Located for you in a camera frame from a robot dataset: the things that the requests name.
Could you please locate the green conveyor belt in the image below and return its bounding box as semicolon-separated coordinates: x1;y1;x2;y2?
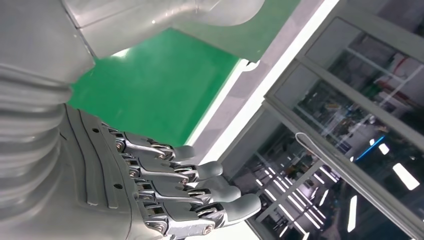
67;28;261;148

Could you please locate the grey framed glass partition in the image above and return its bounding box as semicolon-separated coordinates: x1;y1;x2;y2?
218;0;424;240

